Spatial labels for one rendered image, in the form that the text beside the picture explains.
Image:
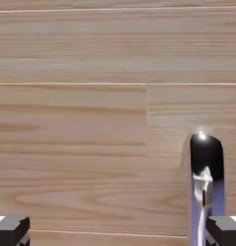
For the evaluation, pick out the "light wood cabinet door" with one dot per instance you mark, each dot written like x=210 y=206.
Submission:
x=90 y=134

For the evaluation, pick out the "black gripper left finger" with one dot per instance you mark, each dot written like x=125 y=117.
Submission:
x=11 y=230

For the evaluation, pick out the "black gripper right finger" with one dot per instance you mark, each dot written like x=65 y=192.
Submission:
x=225 y=231

